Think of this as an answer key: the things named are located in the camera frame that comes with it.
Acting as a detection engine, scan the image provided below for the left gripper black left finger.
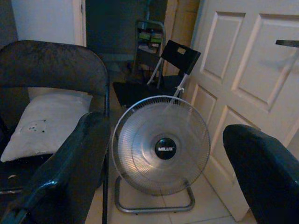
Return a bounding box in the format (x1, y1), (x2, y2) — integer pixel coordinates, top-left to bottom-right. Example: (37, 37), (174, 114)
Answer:
(0, 112), (111, 224)

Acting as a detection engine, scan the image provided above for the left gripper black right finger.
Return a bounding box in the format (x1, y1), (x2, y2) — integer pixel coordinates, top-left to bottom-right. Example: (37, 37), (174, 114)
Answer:
(222, 124), (299, 224)

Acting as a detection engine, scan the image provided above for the white pillow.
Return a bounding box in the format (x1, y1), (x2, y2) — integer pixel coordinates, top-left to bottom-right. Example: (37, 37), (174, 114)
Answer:
(0, 92), (94, 163)

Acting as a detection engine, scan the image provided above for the silver floor fan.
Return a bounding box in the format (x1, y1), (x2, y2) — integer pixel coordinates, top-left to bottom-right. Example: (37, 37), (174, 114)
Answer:
(111, 95), (211, 214)

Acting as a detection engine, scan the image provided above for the black padded folding chair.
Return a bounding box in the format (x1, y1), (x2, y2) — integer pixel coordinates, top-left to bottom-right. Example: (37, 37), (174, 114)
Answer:
(0, 40), (111, 224)

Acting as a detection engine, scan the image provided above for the white panelled door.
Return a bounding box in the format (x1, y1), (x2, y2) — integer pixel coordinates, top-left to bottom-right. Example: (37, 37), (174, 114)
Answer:
(184, 0), (299, 222)

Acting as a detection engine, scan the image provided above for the black table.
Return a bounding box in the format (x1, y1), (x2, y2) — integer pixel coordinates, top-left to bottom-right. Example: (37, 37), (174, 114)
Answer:
(275, 39), (299, 47)

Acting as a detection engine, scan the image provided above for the black plastic folding chair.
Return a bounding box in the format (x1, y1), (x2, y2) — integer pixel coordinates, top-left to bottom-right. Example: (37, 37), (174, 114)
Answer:
(146, 39), (201, 98)

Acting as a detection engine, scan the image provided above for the grey metal shelf rack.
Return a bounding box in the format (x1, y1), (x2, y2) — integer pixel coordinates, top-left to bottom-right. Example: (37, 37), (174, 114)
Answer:
(133, 20), (166, 80)

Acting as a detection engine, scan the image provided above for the white door frame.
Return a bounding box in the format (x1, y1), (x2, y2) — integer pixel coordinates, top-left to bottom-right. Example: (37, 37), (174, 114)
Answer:
(71, 0), (87, 47)

